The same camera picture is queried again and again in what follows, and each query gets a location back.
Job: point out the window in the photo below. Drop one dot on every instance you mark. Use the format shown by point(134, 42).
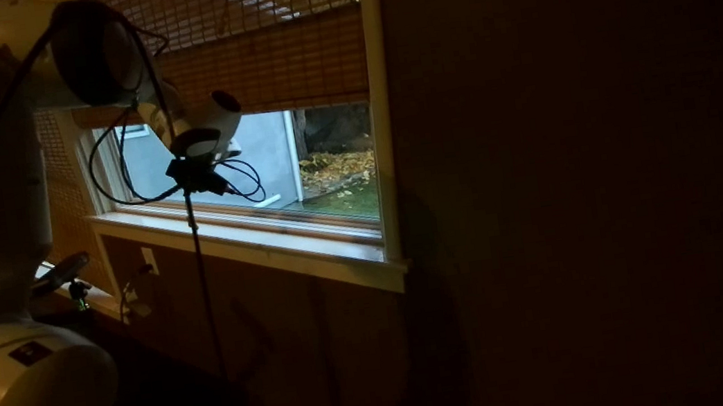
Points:
point(329, 172)

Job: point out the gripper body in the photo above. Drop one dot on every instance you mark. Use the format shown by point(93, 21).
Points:
point(195, 174)

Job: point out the woven bamboo window blind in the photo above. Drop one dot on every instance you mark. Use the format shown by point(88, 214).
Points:
point(68, 206)
point(287, 59)

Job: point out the camera on mount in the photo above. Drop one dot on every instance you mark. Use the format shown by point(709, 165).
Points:
point(60, 272)

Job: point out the wall socket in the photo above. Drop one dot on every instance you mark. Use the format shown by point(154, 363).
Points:
point(150, 260)

